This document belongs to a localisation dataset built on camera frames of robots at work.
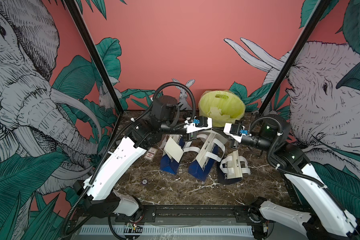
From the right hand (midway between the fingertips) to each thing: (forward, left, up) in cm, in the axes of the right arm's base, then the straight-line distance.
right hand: (214, 124), depth 54 cm
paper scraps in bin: (+37, -11, -33) cm, 51 cm away
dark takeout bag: (-7, -11, -22) cm, 25 cm away
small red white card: (+11, +33, -43) cm, 56 cm away
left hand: (0, +2, 0) cm, 2 cm away
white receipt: (+2, +17, -23) cm, 28 cm away
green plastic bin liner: (+39, -15, -27) cm, 50 cm away
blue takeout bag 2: (+5, -4, -28) cm, 28 cm away
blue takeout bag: (+2, +21, -38) cm, 43 cm away
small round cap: (-6, +35, -45) cm, 57 cm away
